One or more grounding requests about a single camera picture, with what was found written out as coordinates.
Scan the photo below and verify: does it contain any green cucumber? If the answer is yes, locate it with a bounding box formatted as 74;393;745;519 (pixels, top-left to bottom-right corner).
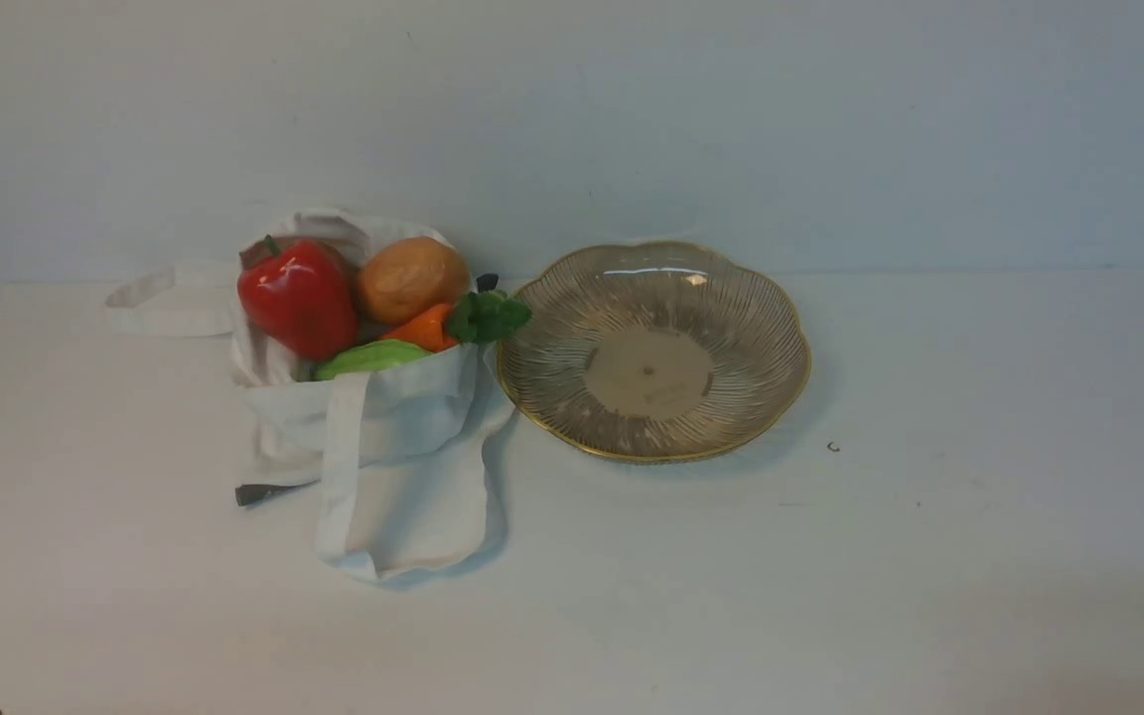
312;339;432;381

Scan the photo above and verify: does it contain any orange carrot with green leaves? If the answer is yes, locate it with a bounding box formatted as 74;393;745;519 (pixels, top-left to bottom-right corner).
382;289;532;353

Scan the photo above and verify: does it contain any white canvas tote bag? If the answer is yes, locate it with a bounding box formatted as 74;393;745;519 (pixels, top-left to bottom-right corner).
104;209;513;583

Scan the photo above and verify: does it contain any brown potato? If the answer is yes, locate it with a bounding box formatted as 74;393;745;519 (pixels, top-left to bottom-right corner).
356;235;474;326

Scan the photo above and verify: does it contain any red bell pepper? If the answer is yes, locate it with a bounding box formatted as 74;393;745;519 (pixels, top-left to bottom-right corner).
236;235;362;362

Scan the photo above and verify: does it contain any gold wire basket plate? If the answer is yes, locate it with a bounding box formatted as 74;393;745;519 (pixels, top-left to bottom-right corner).
496;241;813;464

